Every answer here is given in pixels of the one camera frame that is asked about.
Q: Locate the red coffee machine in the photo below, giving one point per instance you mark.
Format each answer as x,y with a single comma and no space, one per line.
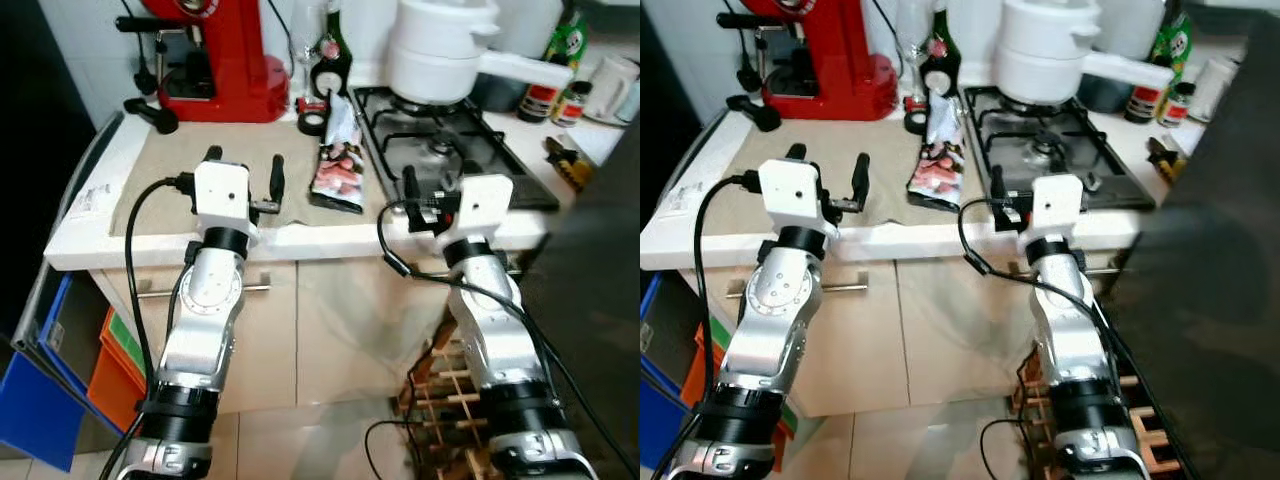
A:
240,70
850,70

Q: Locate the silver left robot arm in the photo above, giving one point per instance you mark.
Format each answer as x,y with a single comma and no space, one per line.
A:
770,310
205,320

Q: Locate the dark wine bottle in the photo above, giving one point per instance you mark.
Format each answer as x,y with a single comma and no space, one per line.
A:
330,70
940,70

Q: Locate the small dark jar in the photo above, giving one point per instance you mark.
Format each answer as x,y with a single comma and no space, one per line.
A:
572,105
1176,105

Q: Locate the yellow black tool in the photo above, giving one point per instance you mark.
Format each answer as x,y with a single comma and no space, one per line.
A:
568,165
1165,158

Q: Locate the beige kitchen cabinet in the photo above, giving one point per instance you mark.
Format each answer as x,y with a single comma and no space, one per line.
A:
330,330
950,340

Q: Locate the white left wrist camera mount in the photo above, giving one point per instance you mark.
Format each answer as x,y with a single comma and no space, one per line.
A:
222,192
790,190

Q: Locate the steel gas hob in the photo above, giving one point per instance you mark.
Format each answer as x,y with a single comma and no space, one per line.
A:
1050,135
450,135

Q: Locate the black portafilter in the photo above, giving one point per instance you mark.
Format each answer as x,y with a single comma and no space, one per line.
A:
765,115
160,118

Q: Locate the white jug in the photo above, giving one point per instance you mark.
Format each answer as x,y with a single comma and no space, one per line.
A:
610,85
1215,85

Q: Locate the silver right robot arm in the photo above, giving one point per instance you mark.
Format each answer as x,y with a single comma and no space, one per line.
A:
495,340
1070,340

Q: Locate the black tape roll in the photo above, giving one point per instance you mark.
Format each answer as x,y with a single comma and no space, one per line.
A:
301,122
908,120

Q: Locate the wooden slatted rack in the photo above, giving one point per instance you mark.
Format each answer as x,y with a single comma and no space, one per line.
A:
450,400
1160,440

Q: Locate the white pot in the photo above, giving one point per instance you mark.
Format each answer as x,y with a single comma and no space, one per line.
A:
1045,25
440,25

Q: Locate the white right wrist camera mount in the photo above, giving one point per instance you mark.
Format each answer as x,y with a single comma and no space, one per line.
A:
485,205
1058,205

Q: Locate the blue box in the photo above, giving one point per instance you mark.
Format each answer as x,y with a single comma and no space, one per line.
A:
35,420
658,430

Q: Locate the white paper sticker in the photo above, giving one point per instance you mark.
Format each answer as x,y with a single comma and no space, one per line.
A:
92,200
688,200

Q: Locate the green glass bottle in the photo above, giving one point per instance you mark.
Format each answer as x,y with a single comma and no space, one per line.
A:
540,100
1145,100

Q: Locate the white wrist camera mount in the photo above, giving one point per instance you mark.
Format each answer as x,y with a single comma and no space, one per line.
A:
485,205
222,192
1058,205
790,190

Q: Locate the clear wine glass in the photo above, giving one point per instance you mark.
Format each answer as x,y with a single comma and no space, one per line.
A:
305,40
912,40

